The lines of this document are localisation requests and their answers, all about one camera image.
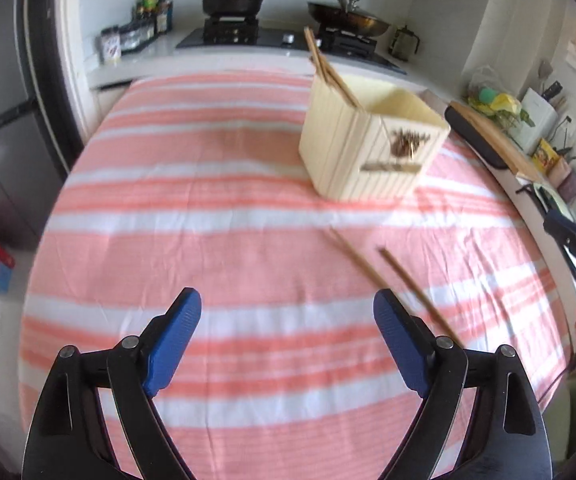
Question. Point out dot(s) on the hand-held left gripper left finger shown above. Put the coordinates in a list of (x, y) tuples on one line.
[(175, 345)]

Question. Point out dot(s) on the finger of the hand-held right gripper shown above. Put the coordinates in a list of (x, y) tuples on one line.
[(575, 265), (563, 227)]

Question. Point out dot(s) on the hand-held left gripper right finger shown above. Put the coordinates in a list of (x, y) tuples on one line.
[(400, 345)]

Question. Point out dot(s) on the wooden chopstick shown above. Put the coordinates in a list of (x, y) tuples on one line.
[(408, 282), (330, 82), (358, 258), (316, 55), (335, 72)]

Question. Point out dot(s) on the black elongated pad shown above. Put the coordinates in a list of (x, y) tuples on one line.
[(473, 137)]

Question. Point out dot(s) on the black gas stove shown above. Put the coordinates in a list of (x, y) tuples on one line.
[(268, 40)]

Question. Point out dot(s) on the yellow snack packet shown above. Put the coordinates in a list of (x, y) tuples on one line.
[(545, 156)]

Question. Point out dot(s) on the black cooking pot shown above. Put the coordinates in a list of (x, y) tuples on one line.
[(233, 5)]

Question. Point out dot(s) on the wooden cutting board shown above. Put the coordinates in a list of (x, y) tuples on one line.
[(505, 145)]

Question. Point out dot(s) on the clear plastic bag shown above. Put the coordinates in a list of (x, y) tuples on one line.
[(498, 102)]

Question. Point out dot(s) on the cream ribbed utensil holder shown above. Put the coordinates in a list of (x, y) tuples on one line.
[(348, 150)]

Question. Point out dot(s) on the clear spice jar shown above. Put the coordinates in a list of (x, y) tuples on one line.
[(110, 49)]

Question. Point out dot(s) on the black spice rack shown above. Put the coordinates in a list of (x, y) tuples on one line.
[(135, 37)]

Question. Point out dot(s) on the dark frying pan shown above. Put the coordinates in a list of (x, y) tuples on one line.
[(353, 22)]

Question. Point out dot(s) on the white knife block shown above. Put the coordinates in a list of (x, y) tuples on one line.
[(538, 117)]

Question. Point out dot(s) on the dark sauce bottle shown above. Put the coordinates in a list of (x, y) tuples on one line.
[(164, 17)]

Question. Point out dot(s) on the purple cup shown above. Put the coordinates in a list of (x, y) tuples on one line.
[(570, 186)]

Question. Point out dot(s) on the pink striped tablecloth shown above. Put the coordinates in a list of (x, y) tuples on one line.
[(217, 210)]

